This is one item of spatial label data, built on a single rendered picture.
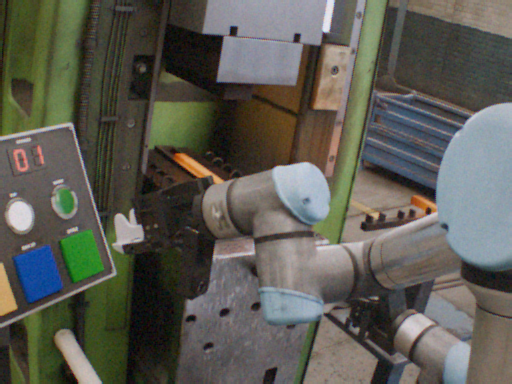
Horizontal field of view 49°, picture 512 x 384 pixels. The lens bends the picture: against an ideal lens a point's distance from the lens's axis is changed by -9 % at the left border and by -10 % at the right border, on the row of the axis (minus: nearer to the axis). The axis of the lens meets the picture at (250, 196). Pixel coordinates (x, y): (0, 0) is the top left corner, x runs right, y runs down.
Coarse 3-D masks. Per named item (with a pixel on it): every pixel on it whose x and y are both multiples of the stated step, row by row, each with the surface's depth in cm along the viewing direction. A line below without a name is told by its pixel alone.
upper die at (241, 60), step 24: (168, 24) 136; (168, 48) 136; (192, 48) 127; (216, 48) 119; (240, 48) 120; (264, 48) 123; (288, 48) 126; (216, 72) 120; (240, 72) 122; (264, 72) 125; (288, 72) 129
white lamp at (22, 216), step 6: (18, 204) 90; (24, 204) 91; (12, 210) 89; (18, 210) 90; (24, 210) 91; (12, 216) 89; (18, 216) 90; (24, 216) 91; (30, 216) 92; (12, 222) 89; (18, 222) 90; (24, 222) 91; (18, 228) 89; (24, 228) 90
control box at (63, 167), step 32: (64, 128) 102; (0, 160) 89; (32, 160) 94; (64, 160) 100; (0, 192) 88; (32, 192) 93; (0, 224) 87; (32, 224) 92; (64, 224) 98; (96, 224) 104; (0, 256) 86; (64, 288) 95; (0, 320) 83
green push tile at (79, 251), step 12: (60, 240) 96; (72, 240) 98; (84, 240) 100; (72, 252) 97; (84, 252) 99; (96, 252) 102; (72, 264) 97; (84, 264) 99; (96, 264) 101; (72, 276) 96; (84, 276) 98
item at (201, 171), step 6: (174, 156) 160; (180, 156) 158; (186, 156) 159; (186, 162) 155; (192, 162) 155; (192, 168) 152; (198, 168) 151; (204, 168) 152; (198, 174) 150; (204, 174) 148; (210, 174) 149; (216, 180) 145; (222, 180) 146
